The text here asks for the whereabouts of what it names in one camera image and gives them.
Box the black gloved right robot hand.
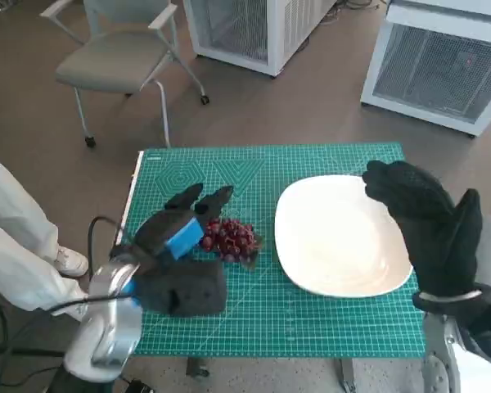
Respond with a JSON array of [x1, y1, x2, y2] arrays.
[[361, 160, 484, 298]]

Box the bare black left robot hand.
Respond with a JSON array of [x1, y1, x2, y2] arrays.
[[133, 183, 235, 265]]

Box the red toy grape bunch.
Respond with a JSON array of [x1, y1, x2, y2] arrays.
[[200, 219, 267, 273]]

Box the white square plate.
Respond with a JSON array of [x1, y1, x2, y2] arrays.
[[273, 174, 414, 298]]

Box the green cutting mat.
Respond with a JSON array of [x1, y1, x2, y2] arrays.
[[124, 142, 429, 359]]

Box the person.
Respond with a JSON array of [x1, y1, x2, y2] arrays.
[[0, 141, 90, 324]]

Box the wide white mesh cabinet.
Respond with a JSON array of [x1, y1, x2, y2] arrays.
[[359, 0, 491, 138]]

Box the grey office chair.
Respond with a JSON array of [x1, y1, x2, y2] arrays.
[[39, 0, 211, 149]]

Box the tall white mesh cabinet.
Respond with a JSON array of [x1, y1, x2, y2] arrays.
[[182, 0, 336, 78]]

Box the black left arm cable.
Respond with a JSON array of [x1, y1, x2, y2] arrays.
[[44, 215, 133, 316]]

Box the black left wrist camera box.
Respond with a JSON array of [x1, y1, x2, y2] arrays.
[[133, 260, 228, 318]]

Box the metal table bracket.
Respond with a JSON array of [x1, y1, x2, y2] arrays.
[[187, 358, 211, 378], [339, 359, 358, 392]]

